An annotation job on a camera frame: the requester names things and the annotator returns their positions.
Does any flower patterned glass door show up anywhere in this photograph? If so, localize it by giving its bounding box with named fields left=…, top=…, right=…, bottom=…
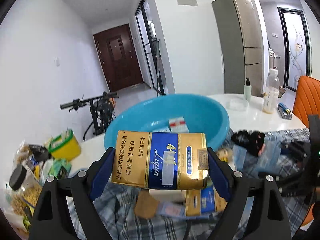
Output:
left=277, top=7, right=312, bottom=92

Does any red and white box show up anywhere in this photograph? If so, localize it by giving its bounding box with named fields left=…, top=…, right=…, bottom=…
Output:
left=168, top=116, right=190, bottom=133

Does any grey refrigerator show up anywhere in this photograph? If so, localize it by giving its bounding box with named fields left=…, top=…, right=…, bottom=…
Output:
left=212, top=0, right=265, bottom=97

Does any clear bottle with yellow drink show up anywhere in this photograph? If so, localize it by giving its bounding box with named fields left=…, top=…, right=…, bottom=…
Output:
left=262, top=68, right=280, bottom=114

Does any blue plaid shirt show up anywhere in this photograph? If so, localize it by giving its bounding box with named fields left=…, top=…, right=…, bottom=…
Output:
left=66, top=127, right=313, bottom=240

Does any black scrunchie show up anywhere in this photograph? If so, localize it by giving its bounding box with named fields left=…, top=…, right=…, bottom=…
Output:
left=231, top=130, right=248, bottom=147

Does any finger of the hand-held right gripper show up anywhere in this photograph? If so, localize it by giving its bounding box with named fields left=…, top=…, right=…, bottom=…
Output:
left=280, top=141, right=312, bottom=161
left=259, top=169, right=313, bottom=198

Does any small dark blue box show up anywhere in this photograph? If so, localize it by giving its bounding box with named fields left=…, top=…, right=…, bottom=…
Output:
left=277, top=102, right=293, bottom=119

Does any beige cardboard box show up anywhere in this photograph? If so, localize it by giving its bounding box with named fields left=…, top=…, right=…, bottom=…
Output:
left=134, top=190, right=163, bottom=219

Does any blue and gold cigarette carton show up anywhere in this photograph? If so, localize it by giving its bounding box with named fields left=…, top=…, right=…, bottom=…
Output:
left=111, top=130, right=208, bottom=191
left=185, top=185, right=228, bottom=217

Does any black framed glass partition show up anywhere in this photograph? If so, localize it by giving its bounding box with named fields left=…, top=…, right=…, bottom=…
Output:
left=135, top=0, right=165, bottom=95

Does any dark pouch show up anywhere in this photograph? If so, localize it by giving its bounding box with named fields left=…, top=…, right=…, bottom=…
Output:
left=29, top=144, right=52, bottom=160

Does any clear jar of nuts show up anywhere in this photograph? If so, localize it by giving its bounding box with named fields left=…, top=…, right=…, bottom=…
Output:
left=5, top=165, right=44, bottom=215

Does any green snack packet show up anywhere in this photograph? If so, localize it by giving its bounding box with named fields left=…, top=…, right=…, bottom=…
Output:
left=49, top=159, right=73, bottom=179

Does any clear plastic tray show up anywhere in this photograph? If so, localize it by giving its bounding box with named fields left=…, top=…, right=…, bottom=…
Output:
left=226, top=98, right=248, bottom=112

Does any light blue wet wipes packet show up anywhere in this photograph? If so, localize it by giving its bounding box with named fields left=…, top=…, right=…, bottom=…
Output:
left=261, top=140, right=284, bottom=164
left=232, top=145, right=250, bottom=170

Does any blue plastic basin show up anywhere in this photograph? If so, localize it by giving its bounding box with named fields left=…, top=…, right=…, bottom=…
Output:
left=104, top=94, right=230, bottom=155

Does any dark brown door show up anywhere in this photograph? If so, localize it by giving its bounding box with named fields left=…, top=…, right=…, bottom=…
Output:
left=93, top=23, right=145, bottom=93

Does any yellow tub with green lid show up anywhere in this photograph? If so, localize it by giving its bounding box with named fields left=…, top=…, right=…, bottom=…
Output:
left=47, top=129, right=82, bottom=161

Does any black bicycle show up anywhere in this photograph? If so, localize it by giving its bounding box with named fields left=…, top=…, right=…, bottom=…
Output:
left=60, top=91, right=120, bottom=142

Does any pale green pump bottle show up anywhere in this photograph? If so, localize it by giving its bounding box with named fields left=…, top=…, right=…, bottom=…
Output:
left=244, top=77, right=253, bottom=102

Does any clear snack bag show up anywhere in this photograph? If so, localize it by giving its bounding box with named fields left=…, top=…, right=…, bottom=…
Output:
left=15, top=142, right=35, bottom=170

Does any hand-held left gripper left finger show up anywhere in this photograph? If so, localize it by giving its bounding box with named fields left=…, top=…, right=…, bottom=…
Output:
left=28, top=147, right=117, bottom=240

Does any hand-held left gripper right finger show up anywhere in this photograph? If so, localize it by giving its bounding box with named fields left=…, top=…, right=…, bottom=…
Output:
left=206, top=147, right=293, bottom=240

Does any black plush cat paw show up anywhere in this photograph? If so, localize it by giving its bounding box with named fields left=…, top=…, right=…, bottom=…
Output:
left=246, top=131, right=266, bottom=158

